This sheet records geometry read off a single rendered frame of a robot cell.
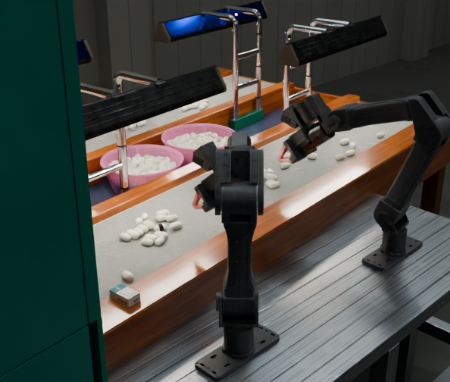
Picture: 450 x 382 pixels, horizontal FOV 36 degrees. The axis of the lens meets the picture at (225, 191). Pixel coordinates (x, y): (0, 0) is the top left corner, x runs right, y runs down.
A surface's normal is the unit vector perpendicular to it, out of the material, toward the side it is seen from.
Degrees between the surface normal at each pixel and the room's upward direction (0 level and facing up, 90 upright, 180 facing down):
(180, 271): 0
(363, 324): 0
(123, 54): 90
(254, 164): 46
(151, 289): 0
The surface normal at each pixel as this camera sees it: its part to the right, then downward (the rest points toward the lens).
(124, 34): 0.71, 0.29
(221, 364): 0.00, -0.91
